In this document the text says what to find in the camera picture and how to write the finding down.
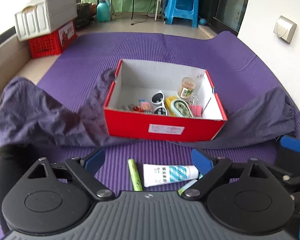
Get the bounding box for green battery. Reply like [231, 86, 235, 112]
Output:
[127, 159, 143, 191]

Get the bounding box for white blue cream tube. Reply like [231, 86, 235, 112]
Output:
[143, 164, 199, 187]

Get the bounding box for toothpick jar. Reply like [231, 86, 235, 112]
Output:
[177, 77, 196, 100]

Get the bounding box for white correction pen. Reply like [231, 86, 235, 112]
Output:
[177, 174, 203, 196]

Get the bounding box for yellow small box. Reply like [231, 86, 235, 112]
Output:
[165, 96, 177, 116]

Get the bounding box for left black sleeve forearm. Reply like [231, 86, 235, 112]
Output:
[0, 144, 39, 235]

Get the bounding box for pink binder clip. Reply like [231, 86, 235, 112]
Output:
[189, 94, 203, 118]

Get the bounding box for purple trousers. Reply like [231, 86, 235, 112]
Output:
[0, 69, 295, 150]

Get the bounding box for pink pig toy figure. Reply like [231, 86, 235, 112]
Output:
[133, 100, 153, 114]

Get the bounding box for white sunglasses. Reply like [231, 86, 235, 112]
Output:
[151, 90, 168, 116]

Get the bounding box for red cardboard shoe box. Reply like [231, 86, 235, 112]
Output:
[104, 59, 228, 142]

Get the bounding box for red plastic crate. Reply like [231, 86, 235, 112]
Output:
[28, 20, 77, 59]

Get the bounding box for blue small ball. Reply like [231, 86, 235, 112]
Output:
[199, 18, 207, 25]

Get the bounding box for black flower pot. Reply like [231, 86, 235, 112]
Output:
[74, 3, 96, 31]

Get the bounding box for white folding storage crate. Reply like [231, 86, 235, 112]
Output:
[14, 0, 77, 41]

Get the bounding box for teal watering sprayer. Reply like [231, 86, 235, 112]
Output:
[96, 0, 110, 22]

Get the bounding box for blue plastic stool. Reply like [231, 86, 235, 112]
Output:
[164, 0, 199, 28]

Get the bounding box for beige wall socket cover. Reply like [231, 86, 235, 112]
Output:
[273, 16, 297, 43]

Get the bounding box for black power cable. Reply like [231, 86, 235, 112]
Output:
[130, 0, 153, 26]

